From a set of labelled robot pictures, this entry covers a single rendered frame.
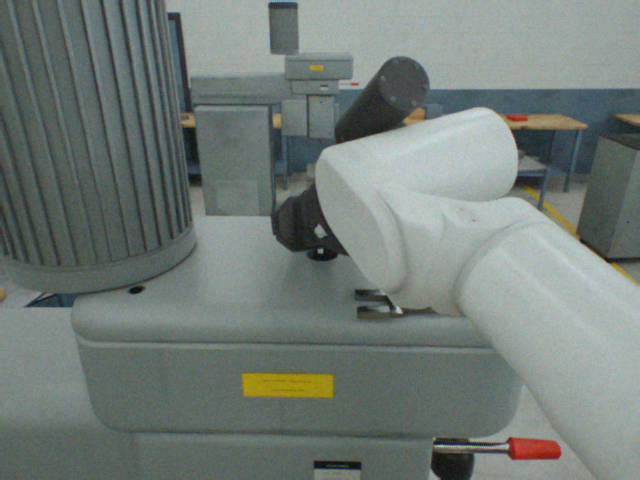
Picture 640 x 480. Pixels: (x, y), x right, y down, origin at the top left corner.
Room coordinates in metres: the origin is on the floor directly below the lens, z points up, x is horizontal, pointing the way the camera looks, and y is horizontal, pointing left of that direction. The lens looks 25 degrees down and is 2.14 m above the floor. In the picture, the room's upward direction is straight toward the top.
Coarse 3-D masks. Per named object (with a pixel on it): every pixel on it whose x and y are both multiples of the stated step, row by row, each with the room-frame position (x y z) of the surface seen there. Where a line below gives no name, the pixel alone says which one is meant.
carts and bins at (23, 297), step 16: (528, 160) 4.66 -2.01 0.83; (544, 176) 4.41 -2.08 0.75; (544, 192) 4.40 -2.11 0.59; (0, 288) 2.12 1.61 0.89; (16, 288) 2.21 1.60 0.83; (0, 304) 2.06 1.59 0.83; (16, 304) 2.06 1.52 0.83; (32, 304) 2.39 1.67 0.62; (48, 304) 2.45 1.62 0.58; (64, 304) 2.29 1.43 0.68
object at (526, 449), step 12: (444, 444) 0.40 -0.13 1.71; (456, 444) 0.40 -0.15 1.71; (468, 444) 0.40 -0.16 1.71; (480, 444) 0.40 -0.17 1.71; (492, 444) 0.40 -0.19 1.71; (504, 444) 0.40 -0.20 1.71; (516, 444) 0.39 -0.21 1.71; (528, 444) 0.39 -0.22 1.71; (540, 444) 0.39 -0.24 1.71; (552, 444) 0.39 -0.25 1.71; (516, 456) 0.38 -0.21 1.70; (528, 456) 0.38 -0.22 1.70; (540, 456) 0.38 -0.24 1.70; (552, 456) 0.39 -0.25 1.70
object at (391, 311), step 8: (360, 296) 0.40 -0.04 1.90; (368, 296) 0.40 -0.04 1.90; (376, 296) 0.40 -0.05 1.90; (384, 296) 0.40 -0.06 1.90; (392, 304) 0.38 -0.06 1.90; (360, 312) 0.37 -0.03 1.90; (368, 312) 0.37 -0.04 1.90; (376, 312) 0.37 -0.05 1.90; (384, 312) 0.37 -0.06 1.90; (392, 312) 0.37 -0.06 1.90; (400, 312) 0.37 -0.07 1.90; (432, 312) 0.38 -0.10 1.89
